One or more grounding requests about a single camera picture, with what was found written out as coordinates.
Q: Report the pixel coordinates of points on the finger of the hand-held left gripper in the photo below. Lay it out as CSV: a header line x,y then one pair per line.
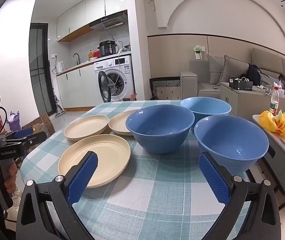
x,y
23,132
36,137

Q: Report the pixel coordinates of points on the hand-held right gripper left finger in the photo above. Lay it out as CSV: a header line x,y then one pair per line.
x,y
82,177

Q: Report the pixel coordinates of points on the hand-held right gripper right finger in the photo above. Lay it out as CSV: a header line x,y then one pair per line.
x,y
213,180

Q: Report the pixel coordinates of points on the cream plate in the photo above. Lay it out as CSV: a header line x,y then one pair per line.
x,y
107,152
118,123
86,127

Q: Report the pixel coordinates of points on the blue bowl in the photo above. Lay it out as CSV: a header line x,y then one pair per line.
x,y
160,135
207,107
230,140

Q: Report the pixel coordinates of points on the purple bag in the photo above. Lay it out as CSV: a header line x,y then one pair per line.
x,y
14,121

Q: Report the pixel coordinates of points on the patterned cardboard box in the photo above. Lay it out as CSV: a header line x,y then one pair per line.
x,y
43,122

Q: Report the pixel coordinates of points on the floor mop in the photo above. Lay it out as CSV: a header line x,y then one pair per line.
x,y
59,111

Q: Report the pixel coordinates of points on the teal checkered tablecloth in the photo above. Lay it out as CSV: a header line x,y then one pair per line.
x,y
157,192

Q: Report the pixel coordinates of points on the white kitchen counter cabinets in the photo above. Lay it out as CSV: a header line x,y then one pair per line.
x,y
75,87

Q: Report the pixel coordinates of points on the black framed glass door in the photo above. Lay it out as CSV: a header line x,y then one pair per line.
x,y
38,67

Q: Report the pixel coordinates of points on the grey coffee table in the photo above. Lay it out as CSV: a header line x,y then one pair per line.
x,y
280,160

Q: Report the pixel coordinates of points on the white electric kettle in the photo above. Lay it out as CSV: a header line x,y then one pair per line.
x,y
59,67

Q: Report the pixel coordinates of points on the yellow plastic bag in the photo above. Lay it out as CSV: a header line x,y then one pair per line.
x,y
267,121

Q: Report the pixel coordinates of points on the beige side cabinet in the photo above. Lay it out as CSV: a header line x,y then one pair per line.
x,y
247,102

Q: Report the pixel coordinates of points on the kitchen faucet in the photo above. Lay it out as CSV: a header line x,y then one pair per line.
x,y
77,56

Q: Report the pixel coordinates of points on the grey sofa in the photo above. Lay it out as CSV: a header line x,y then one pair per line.
x,y
188,85

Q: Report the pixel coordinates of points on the plastic bottle with red cap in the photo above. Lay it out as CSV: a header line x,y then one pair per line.
x,y
274,102

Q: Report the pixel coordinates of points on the black boxes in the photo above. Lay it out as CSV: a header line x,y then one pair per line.
x,y
240,85

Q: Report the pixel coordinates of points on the yellow bottle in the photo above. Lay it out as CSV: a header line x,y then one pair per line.
x,y
90,54

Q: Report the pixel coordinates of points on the red container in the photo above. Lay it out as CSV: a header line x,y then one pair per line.
x,y
96,54

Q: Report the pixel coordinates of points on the black white patterned floor cushion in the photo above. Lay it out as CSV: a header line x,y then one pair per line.
x,y
166,87

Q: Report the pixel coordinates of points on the grey cushion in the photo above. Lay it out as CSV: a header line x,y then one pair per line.
x,y
233,70
213,67

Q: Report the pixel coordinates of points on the white washing machine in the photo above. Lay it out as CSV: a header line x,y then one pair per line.
x,y
122,65

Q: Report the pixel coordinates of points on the black pressure cooker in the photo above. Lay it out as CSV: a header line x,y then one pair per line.
x,y
107,48

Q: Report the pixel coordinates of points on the black backpack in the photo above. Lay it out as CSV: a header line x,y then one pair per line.
x,y
254,73

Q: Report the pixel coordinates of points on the green tissue packet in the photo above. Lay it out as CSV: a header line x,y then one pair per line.
x,y
197,52

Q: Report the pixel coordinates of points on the range hood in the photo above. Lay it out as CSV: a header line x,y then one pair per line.
x,y
110,22

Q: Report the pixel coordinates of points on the white wall cabinets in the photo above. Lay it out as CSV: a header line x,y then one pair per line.
x,y
82,15

